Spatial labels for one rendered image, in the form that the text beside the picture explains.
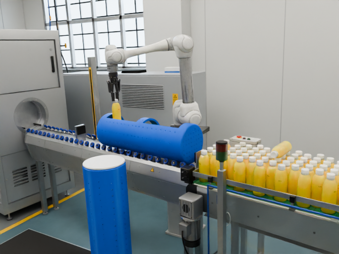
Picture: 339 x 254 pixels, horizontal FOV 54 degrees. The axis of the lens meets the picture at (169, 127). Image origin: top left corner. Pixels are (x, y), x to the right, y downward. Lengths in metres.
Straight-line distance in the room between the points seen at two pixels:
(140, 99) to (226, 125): 1.56
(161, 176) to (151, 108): 1.95
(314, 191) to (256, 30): 3.37
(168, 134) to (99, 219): 0.73
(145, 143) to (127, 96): 2.07
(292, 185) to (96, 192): 1.19
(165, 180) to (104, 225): 0.52
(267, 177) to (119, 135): 1.19
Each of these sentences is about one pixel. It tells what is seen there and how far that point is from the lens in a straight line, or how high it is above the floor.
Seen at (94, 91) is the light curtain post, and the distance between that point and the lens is 3.50.
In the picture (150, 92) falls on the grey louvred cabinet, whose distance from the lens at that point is 4.26.
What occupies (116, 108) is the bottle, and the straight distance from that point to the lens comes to 2.79.
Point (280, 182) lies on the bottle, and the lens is 1.96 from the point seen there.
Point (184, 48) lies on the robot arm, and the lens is 2.67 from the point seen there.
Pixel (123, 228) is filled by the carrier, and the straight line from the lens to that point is 2.38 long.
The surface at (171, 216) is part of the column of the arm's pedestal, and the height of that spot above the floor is 0.19.
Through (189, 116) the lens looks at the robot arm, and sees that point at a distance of 2.75.
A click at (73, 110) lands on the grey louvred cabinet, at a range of 5.19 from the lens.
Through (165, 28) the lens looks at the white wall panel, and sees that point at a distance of 5.23.
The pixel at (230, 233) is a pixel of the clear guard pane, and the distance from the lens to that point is 2.11.
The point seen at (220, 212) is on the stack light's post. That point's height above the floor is 0.85.
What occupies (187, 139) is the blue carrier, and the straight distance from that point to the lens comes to 2.31.
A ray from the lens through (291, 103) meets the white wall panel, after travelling 4.94.
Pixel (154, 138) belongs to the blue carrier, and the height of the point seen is 1.13.
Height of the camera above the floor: 1.75
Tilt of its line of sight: 13 degrees down
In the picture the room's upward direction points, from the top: 2 degrees counter-clockwise
